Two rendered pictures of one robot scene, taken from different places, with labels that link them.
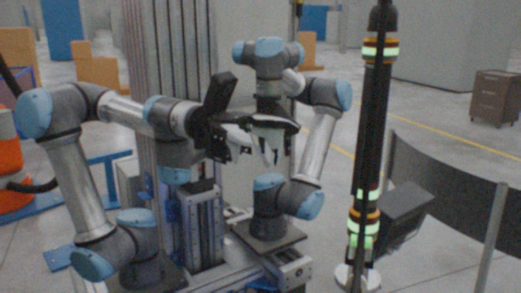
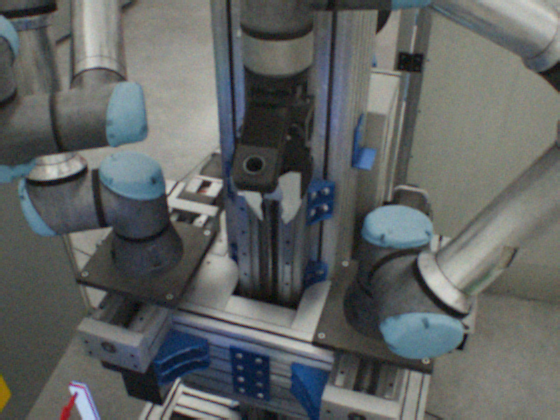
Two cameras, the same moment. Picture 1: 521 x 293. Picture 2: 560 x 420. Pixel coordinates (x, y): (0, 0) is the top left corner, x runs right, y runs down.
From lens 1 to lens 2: 0.85 m
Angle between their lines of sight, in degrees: 49
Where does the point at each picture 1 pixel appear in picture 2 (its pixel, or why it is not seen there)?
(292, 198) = (386, 295)
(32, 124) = not seen: outside the picture
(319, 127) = (531, 181)
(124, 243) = (78, 204)
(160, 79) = not seen: outside the picture
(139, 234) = (110, 200)
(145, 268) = (126, 249)
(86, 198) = not seen: hidden behind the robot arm
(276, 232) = (371, 325)
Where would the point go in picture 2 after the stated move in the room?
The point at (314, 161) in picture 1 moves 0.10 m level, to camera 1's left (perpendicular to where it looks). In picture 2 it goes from (471, 251) to (417, 214)
